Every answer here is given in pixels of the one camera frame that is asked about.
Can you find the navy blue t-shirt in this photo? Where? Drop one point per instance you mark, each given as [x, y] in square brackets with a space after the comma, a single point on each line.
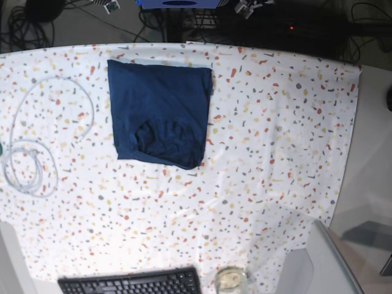
[160, 113]

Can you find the terrazzo patterned tablecloth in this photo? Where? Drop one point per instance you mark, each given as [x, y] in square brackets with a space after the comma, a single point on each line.
[279, 132]

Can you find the black computer keyboard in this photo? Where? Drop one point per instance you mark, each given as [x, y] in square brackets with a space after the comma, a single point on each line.
[181, 280]

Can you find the clear glass jar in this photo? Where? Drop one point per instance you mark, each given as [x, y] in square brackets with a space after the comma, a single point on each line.
[231, 280]

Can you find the blue box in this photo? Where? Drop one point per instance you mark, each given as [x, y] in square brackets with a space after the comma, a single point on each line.
[177, 4]

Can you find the grey laptop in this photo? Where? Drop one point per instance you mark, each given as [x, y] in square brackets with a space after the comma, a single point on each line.
[331, 273]

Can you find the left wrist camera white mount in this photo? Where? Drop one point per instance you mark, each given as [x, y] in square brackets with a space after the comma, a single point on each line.
[246, 8]

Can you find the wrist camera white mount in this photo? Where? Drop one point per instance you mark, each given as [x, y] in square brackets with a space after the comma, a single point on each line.
[109, 5]
[246, 8]

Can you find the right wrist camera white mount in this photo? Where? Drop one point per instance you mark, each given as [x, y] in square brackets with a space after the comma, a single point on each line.
[109, 5]

